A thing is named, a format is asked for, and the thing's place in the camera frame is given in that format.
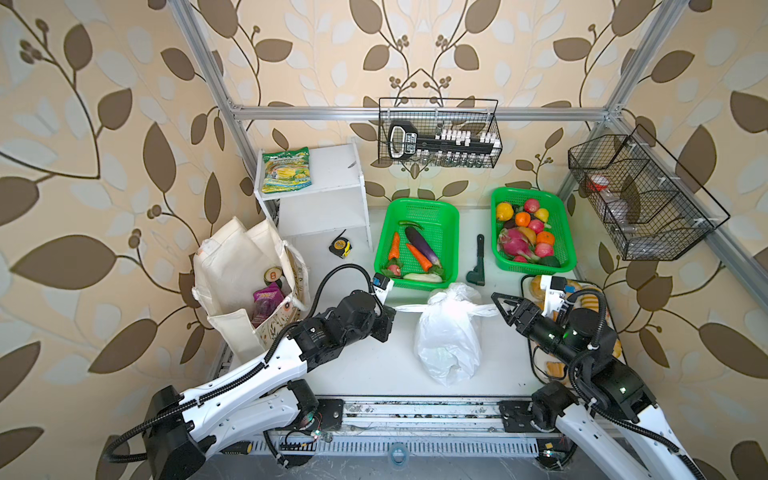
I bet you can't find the purple snack bag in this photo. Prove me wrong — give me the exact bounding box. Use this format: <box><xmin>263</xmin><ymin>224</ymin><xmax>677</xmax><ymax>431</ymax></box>
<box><xmin>251</xmin><ymin>282</ymin><xmax>285</xmax><ymax>328</ymax></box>

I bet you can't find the green chili pepper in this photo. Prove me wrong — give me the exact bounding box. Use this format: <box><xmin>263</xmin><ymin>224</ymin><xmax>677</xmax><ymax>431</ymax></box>
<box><xmin>398</xmin><ymin>220</ymin><xmax>423</xmax><ymax>229</ymax></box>

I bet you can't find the black yellow tape measure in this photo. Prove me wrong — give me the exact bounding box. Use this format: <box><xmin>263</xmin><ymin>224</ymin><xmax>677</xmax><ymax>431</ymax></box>
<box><xmin>329</xmin><ymin>230</ymin><xmax>352</xmax><ymax>259</ymax></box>

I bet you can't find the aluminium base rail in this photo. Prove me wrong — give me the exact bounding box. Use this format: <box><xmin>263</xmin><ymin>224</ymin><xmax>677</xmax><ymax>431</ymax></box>
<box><xmin>203</xmin><ymin>394</ymin><xmax>667</xmax><ymax>460</ymax></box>

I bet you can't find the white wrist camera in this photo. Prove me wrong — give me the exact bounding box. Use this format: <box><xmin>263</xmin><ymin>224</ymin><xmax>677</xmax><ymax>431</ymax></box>
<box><xmin>371</xmin><ymin>273</ymin><xmax>395</xmax><ymax>304</ymax></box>
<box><xmin>539</xmin><ymin>275</ymin><xmax>568</xmax><ymax>317</ymax></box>

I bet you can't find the white radish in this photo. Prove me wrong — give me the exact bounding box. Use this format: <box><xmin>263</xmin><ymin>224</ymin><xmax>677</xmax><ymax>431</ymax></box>
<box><xmin>403</xmin><ymin>273</ymin><xmax>443</xmax><ymax>283</ymax></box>

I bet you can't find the purple eggplant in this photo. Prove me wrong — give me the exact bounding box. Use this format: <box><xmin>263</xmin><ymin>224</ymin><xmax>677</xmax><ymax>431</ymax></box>
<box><xmin>405</xmin><ymin>226</ymin><xmax>442</xmax><ymax>267</ymax></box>

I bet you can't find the yellow green apple tea bag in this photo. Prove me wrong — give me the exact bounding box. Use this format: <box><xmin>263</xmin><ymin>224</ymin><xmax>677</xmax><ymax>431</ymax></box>
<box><xmin>262</xmin><ymin>147</ymin><xmax>312</xmax><ymax>194</ymax></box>

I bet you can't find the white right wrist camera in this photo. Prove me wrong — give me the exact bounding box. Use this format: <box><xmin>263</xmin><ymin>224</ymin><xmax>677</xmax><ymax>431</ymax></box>
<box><xmin>539</xmin><ymin>275</ymin><xmax>568</xmax><ymax>317</ymax></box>

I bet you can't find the orange carrot lower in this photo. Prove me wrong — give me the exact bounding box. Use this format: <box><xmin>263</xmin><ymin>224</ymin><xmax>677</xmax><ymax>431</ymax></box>
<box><xmin>406</xmin><ymin>243</ymin><xmax>434</xmax><ymax>273</ymax></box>

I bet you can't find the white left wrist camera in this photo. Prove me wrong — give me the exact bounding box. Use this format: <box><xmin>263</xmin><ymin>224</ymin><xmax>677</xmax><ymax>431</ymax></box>
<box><xmin>371</xmin><ymin>273</ymin><xmax>395</xmax><ymax>304</ymax></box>

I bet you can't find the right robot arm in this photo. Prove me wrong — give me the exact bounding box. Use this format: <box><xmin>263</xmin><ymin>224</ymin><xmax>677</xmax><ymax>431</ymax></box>
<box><xmin>491</xmin><ymin>288</ymin><xmax>704</xmax><ymax>479</ymax></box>

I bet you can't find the white plastic bag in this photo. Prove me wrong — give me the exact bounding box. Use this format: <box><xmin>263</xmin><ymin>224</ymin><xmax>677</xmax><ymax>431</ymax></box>
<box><xmin>395</xmin><ymin>282</ymin><xmax>498</xmax><ymax>386</ymax></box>

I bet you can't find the cream floral tote bag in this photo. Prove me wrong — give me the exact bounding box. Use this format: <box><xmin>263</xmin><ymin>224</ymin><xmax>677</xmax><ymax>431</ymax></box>
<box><xmin>192</xmin><ymin>217</ymin><xmax>312</xmax><ymax>364</ymax></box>

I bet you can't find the green white drink can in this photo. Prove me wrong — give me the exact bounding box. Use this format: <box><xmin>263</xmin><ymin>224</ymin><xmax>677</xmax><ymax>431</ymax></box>
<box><xmin>264</xmin><ymin>266</ymin><xmax>285</xmax><ymax>289</ymax></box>

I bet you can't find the bread tray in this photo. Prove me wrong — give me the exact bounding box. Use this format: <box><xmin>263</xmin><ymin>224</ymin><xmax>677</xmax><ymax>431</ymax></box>
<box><xmin>520</xmin><ymin>274</ymin><xmax>625</xmax><ymax>385</ymax></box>

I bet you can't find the orange carrot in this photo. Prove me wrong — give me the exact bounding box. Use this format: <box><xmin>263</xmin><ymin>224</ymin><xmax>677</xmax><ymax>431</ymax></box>
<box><xmin>406</xmin><ymin>243</ymin><xmax>434</xmax><ymax>273</ymax></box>
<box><xmin>387</xmin><ymin>232</ymin><xmax>400</xmax><ymax>260</ymax></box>

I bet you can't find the green fruit basket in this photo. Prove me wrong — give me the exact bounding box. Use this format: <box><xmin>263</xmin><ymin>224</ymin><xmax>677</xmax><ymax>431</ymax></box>
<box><xmin>491</xmin><ymin>187</ymin><xmax>577</xmax><ymax>275</ymax></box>

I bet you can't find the green vegetable basket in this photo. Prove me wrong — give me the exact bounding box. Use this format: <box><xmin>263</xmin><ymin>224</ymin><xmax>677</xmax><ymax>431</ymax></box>
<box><xmin>374</xmin><ymin>198</ymin><xmax>459</xmax><ymax>291</ymax></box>

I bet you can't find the pink dragon fruit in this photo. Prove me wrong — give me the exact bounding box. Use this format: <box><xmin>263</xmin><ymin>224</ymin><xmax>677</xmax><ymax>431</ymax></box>
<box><xmin>498</xmin><ymin>228</ymin><xmax>539</xmax><ymax>261</ymax></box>

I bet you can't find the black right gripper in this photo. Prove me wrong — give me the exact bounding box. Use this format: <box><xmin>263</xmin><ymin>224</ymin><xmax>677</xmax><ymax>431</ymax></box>
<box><xmin>493</xmin><ymin>291</ymin><xmax>586</xmax><ymax>376</ymax></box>

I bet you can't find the black wire basket right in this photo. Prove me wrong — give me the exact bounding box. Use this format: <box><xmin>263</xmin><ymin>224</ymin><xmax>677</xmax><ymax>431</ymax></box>
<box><xmin>568</xmin><ymin>124</ymin><xmax>730</xmax><ymax>261</ymax></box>

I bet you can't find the white shelf rack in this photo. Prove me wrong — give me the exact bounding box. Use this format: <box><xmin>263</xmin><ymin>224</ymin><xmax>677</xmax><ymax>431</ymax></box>
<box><xmin>254</xmin><ymin>142</ymin><xmax>372</xmax><ymax>245</ymax></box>

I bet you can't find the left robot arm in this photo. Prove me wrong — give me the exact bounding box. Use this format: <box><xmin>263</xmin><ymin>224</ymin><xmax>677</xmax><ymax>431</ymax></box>
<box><xmin>101</xmin><ymin>273</ymin><xmax>396</xmax><ymax>479</ymax></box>

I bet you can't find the yellow lemon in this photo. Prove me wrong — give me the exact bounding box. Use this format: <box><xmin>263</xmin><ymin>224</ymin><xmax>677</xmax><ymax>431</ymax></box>
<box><xmin>495</xmin><ymin>202</ymin><xmax>515</xmax><ymax>222</ymax></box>

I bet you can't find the orange fruit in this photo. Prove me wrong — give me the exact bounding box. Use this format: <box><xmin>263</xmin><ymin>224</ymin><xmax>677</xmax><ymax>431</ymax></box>
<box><xmin>514</xmin><ymin>211</ymin><xmax>531</xmax><ymax>227</ymax></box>

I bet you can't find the orange carrot upper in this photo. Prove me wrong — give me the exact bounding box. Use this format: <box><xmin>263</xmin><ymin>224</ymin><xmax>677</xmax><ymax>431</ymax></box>
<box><xmin>387</xmin><ymin>232</ymin><xmax>400</xmax><ymax>260</ymax></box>

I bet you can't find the black wire basket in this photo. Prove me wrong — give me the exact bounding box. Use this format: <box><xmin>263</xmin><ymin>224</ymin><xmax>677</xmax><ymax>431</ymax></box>
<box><xmin>377</xmin><ymin>96</ymin><xmax>503</xmax><ymax>169</ymax></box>
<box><xmin>568</xmin><ymin>124</ymin><xmax>730</xmax><ymax>261</ymax></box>

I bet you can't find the black wire basket back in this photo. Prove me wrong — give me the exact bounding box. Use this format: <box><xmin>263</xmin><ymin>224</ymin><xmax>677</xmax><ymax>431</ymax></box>
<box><xmin>377</xmin><ymin>96</ymin><xmax>503</xmax><ymax>169</ymax></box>

